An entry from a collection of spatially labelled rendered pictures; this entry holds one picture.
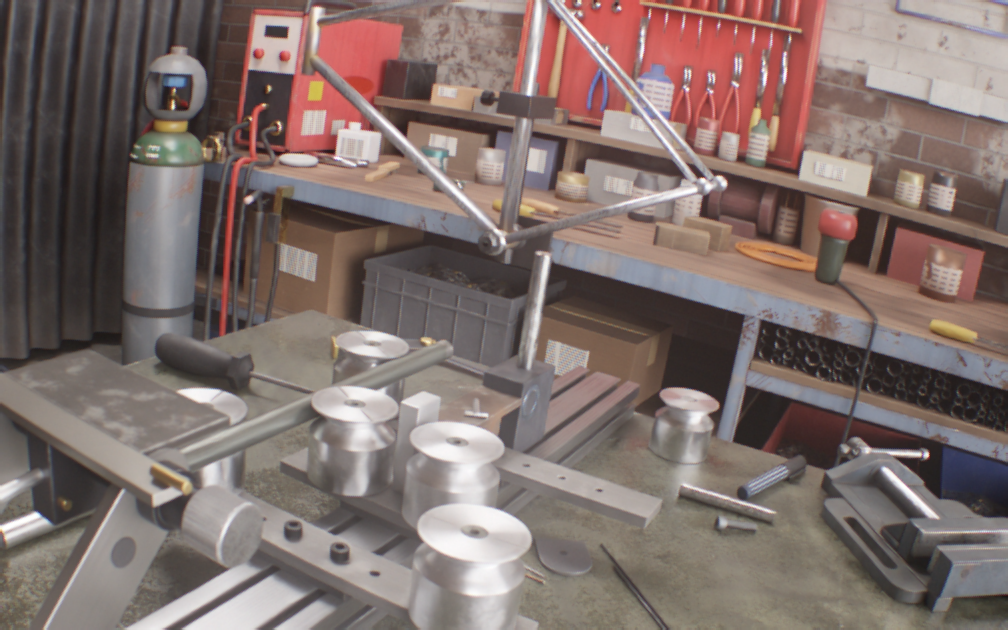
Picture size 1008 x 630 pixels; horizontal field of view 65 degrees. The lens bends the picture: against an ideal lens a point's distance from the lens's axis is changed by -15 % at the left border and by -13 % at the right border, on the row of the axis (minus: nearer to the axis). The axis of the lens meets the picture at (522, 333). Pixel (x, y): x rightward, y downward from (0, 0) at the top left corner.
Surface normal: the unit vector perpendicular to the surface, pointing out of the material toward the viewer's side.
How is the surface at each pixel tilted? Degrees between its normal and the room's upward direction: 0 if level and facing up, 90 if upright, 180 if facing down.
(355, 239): 93
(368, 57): 90
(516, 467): 0
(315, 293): 91
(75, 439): 0
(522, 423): 90
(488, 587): 41
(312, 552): 0
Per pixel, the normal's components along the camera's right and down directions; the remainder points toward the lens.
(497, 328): -0.44, 0.20
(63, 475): 0.89, 0.26
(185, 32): 0.25, 0.32
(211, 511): -0.18, -0.58
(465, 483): 0.34, -0.50
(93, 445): 0.15, -0.94
